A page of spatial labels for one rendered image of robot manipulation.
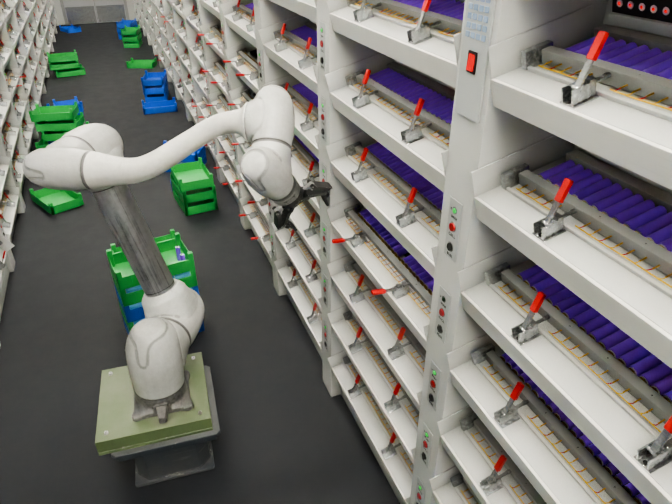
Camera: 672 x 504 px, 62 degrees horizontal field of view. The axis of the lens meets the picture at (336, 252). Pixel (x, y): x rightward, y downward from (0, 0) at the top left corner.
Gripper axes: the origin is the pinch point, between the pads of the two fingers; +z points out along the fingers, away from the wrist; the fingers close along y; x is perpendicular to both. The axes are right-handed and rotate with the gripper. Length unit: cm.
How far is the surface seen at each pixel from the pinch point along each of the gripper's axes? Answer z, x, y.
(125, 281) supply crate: 25, 37, -77
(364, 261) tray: -9.5, -26.2, 5.6
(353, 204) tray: 3.6, -4.8, 12.0
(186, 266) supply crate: 39, 34, -58
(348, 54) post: -27.8, 16.9, 35.4
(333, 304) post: 25.4, -20.2, -14.1
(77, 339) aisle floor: 45, 41, -119
